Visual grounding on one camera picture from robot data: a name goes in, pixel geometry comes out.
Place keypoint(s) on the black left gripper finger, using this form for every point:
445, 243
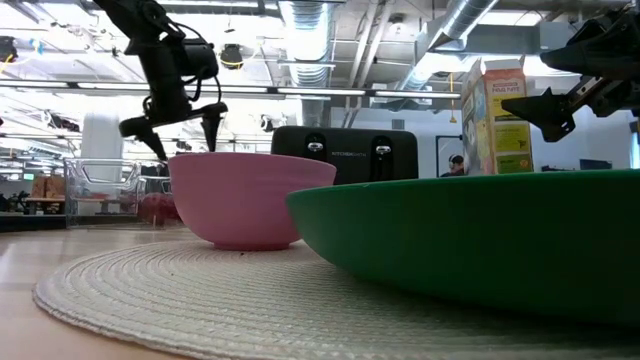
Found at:
212, 117
140, 127

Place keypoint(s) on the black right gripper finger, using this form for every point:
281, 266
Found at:
550, 112
605, 52

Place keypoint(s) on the orange yellow carton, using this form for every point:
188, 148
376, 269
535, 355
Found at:
505, 145

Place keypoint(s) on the red apple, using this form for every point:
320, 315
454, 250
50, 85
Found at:
156, 210

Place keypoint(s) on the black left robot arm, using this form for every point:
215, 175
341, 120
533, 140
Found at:
132, 17

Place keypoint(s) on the white round column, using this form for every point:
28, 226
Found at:
102, 140

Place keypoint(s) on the small clear plastic bin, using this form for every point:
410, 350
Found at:
150, 185

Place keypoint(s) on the pink plastic bowl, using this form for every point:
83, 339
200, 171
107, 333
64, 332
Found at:
240, 200

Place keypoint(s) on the long ceiling light bar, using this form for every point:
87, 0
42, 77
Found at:
300, 91

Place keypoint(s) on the large clear plastic bin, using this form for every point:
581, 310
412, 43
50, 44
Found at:
75, 200

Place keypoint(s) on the person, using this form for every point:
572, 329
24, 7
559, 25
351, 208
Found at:
456, 169

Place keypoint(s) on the black toaster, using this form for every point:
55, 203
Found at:
350, 160

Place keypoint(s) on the green plate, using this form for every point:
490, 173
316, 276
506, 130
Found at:
475, 240

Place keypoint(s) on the white woven round placemat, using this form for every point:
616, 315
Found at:
200, 300

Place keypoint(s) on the black dome ceiling camera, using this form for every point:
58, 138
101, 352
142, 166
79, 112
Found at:
232, 57

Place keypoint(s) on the silver ribbed ventilation duct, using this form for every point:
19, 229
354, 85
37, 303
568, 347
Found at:
307, 50

